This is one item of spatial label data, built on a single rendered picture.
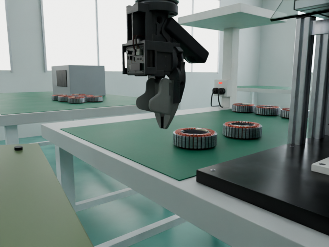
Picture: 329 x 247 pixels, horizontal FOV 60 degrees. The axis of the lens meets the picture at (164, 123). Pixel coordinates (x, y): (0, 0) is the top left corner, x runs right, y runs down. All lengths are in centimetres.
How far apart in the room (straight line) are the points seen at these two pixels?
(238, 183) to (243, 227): 7
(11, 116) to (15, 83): 322
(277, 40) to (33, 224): 802
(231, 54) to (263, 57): 673
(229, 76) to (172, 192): 115
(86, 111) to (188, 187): 118
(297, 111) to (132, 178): 40
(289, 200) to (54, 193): 29
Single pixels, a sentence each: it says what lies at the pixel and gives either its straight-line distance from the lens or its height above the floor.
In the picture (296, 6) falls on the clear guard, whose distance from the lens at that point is 47.
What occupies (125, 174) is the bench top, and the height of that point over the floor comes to 72.
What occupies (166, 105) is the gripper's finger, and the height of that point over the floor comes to 87.
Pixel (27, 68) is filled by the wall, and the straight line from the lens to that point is 474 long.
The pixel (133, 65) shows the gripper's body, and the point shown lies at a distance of 48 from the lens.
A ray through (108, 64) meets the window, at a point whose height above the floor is 111.
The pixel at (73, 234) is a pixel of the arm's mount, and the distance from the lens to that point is 18.
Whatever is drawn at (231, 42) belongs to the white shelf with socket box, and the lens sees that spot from 158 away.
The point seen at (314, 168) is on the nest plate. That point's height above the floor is 78.
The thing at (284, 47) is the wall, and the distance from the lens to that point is 800.
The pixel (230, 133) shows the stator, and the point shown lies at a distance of 83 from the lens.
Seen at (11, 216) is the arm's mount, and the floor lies 84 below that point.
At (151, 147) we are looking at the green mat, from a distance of 72.
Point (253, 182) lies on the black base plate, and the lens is 45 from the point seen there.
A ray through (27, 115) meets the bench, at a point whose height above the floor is 74.
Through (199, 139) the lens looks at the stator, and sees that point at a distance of 68.
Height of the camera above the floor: 93
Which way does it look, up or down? 10 degrees down
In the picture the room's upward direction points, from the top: straight up
